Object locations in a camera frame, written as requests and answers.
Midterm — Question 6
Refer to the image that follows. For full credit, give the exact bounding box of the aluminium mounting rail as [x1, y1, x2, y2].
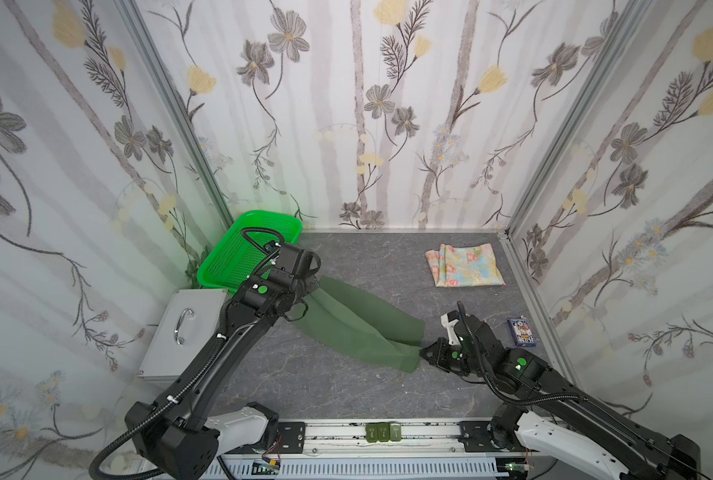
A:
[133, 417, 574, 462]

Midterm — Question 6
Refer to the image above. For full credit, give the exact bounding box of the floral pastel skirt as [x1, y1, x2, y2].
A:
[425, 243, 506, 288]

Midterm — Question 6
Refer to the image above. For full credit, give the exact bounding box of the silver metal case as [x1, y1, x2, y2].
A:
[138, 289, 230, 388]

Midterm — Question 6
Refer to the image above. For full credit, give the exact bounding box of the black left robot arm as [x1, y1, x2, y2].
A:
[111, 243, 320, 479]

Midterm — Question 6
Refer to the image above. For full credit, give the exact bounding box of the white slotted cable duct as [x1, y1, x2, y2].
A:
[224, 457, 510, 479]

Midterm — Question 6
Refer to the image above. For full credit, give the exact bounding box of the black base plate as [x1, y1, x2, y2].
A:
[458, 420, 527, 453]
[252, 422, 306, 455]

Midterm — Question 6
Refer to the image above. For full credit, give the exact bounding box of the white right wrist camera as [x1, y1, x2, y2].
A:
[441, 312, 461, 346]

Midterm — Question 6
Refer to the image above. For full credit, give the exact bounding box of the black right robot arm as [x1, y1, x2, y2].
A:
[420, 307, 704, 479]

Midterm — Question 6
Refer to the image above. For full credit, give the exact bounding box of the dark green skirt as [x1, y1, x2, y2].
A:
[294, 277, 426, 373]

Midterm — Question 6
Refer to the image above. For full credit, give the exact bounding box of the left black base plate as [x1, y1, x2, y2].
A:
[252, 422, 306, 455]

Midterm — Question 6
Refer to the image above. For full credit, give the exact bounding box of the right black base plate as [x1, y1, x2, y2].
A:
[458, 420, 527, 453]

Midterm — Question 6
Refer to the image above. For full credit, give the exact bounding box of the green plastic basket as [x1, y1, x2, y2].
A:
[196, 210, 304, 292]

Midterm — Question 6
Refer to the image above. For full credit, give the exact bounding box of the green terminal block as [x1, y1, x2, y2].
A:
[366, 422, 403, 443]

